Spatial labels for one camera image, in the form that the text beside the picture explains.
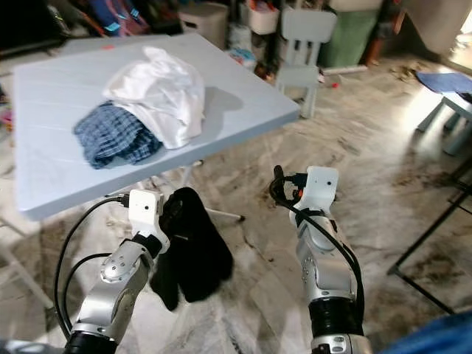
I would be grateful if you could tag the blue floor mat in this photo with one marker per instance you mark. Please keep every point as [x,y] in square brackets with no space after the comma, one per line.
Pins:
[446,81]

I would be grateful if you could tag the black garment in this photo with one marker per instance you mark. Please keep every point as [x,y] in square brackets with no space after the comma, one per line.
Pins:
[203,258]

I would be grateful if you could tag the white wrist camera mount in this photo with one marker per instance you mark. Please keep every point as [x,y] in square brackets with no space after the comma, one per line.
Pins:
[144,214]
[321,188]

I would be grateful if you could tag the green bin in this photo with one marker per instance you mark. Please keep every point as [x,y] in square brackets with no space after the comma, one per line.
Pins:
[354,40]

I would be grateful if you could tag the pale grey plastic table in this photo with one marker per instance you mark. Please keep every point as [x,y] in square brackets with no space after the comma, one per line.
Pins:
[133,43]

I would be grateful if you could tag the black television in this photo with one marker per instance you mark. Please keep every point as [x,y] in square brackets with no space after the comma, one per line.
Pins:
[26,18]

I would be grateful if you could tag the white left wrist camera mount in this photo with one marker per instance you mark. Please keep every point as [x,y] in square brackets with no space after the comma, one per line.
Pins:
[144,214]

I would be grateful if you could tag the grey plastic bin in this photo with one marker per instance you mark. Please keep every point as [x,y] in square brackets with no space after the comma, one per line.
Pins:
[203,22]

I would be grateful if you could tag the white shirt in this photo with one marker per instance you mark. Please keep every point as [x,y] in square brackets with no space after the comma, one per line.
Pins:
[162,96]

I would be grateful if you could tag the blue pink backpack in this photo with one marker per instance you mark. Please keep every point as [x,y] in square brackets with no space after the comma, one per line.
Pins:
[118,15]

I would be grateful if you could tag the white bucket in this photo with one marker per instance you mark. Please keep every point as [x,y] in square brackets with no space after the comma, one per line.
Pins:
[263,18]

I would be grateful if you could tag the white tube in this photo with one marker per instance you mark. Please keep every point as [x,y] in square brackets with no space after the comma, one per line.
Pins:
[343,70]

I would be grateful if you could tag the blue plaid shirt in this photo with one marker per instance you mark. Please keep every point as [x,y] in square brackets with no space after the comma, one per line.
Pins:
[114,136]

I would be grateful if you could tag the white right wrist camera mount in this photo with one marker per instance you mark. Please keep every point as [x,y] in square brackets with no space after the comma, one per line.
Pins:
[321,188]

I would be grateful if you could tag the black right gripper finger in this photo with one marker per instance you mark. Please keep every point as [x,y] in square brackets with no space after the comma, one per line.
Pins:
[276,184]

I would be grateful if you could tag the pale blue folding table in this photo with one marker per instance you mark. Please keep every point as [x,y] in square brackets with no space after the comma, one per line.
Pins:
[59,110]

